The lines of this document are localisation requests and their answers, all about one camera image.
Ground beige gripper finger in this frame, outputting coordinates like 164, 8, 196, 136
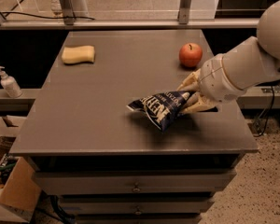
177, 70, 200, 91
180, 91, 217, 114

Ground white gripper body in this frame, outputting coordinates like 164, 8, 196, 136
198, 54, 245, 103

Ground blue chip bag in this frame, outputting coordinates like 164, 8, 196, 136
127, 91, 194, 132

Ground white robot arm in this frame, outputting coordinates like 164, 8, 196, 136
178, 1, 280, 114

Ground red apple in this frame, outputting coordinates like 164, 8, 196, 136
179, 43, 203, 68

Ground top drawer knob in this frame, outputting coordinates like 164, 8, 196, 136
132, 183, 141, 193

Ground drawer knob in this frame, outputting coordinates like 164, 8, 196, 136
134, 206, 143, 216
132, 183, 141, 193

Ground grey drawer cabinet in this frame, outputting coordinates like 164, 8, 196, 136
12, 30, 257, 224

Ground yellow sponge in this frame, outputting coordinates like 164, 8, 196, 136
62, 46, 95, 64

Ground white pump bottle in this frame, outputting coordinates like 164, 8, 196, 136
0, 66, 22, 98

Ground cardboard box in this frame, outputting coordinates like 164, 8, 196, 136
0, 116, 41, 223

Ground black cable on floor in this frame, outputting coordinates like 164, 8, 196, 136
251, 85, 276, 138

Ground metal railing frame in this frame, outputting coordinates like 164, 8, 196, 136
0, 0, 280, 31

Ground black cable on ledge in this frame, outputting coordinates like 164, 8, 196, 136
0, 0, 97, 21

